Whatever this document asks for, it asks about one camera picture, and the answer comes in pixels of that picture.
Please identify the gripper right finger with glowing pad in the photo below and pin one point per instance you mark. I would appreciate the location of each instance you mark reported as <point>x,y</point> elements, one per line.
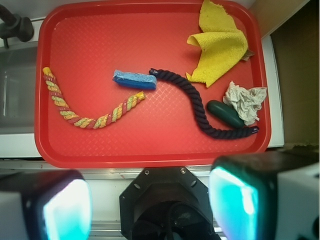
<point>274,195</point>

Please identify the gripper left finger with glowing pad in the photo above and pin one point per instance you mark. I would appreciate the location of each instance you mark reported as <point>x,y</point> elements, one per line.
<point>47,205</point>

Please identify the dark green oval object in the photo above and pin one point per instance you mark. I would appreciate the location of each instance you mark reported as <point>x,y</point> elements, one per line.
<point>225,113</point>

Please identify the crumpled white paper towel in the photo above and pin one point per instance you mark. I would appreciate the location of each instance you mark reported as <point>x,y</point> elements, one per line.
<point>246,102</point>

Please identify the red plastic tray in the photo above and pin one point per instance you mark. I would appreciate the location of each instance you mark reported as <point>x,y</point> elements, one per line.
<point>83,44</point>

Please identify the stainless steel sink basin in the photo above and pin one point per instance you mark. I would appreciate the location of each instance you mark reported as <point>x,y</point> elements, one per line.
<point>17,88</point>

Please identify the blue sponge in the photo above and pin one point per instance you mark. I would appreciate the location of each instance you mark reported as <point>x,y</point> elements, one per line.
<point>135,80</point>

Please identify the yellow microfiber cloth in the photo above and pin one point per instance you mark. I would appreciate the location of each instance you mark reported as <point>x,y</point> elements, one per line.
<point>222,44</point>

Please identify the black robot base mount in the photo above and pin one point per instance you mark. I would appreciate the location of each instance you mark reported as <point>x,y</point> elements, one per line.
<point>166,203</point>

